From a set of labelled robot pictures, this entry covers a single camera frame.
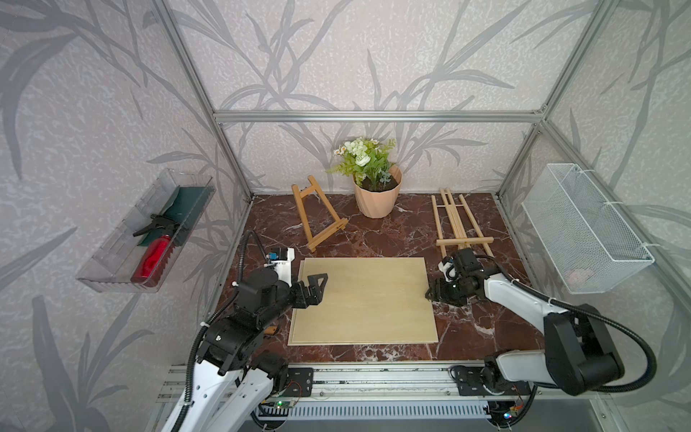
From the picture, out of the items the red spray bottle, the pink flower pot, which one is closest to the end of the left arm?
the red spray bottle

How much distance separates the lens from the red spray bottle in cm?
56

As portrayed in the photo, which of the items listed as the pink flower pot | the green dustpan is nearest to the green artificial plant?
the pink flower pot

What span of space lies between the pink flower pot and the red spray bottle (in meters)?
0.60

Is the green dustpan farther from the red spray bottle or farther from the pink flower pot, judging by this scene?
the pink flower pot

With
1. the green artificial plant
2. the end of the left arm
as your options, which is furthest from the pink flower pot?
the end of the left arm

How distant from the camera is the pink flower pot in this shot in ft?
3.31

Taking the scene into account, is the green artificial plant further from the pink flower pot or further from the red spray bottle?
→ the red spray bottle

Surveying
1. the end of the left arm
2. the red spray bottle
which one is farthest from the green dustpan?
the end of the left arm
